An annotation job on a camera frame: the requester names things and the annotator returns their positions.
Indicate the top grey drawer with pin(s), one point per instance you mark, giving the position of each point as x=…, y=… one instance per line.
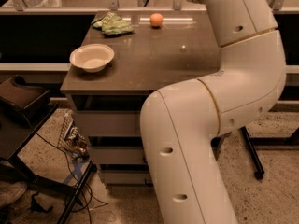
x=109, y=124

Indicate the middle grey drawer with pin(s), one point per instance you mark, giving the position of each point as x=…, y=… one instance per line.
x=116, y=155

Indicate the black stand leg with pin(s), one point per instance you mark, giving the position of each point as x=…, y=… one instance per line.
x=267, y=143

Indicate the grey drawer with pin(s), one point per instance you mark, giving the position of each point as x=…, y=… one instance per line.
x=116, y=155
x=125, y=178
x=109, y=124

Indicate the brown box on table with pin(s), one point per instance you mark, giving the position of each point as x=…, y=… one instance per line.
x=22, y=99

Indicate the orange ball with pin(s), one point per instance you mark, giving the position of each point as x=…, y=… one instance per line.
x=156, y=20

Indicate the black side table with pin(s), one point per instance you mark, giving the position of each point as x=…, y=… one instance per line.
x=14, y=135

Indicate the small green snack bag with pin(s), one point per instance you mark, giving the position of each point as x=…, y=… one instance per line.
x=112, y=24

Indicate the grey drawer cabinet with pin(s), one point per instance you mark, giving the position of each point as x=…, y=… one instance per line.
x=144, y=61

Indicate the wire basket with snacks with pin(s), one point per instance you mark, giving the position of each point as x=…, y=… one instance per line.
x=71, y=141

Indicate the white shoe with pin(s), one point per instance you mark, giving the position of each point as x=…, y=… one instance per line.
x=12, y=193

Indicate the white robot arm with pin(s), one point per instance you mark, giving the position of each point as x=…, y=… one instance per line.
x=179, y=121

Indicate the bottom grey drawer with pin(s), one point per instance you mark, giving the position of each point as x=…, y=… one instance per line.
x=125, y=178

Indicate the white paper bowl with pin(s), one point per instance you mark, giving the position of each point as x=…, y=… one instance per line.
x=92, y=58

